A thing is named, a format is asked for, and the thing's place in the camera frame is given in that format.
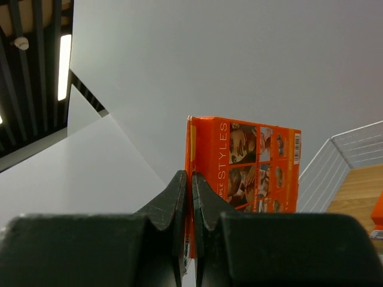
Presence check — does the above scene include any white wire wooden shelf rack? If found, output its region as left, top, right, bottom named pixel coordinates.
left=296, top=121, right=382, bottom=239

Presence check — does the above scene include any ceiling strip light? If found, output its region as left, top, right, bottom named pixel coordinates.
left=57, top=35, right=72, bottom=101

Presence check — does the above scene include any orange Gillette box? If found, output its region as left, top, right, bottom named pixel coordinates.
left=370, top=193, right=383, bottom=240
left=184, top=115, right=302, bottom=259

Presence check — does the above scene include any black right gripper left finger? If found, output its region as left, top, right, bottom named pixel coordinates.
left=1, top=170, right=187, bottom=286

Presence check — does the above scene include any white ceiling smoke detector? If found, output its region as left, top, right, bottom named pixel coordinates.
left=14, top=36, right=29, bottom=51

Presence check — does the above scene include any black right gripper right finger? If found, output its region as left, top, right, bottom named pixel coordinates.
left=191, top=173, right=382, bottom=286

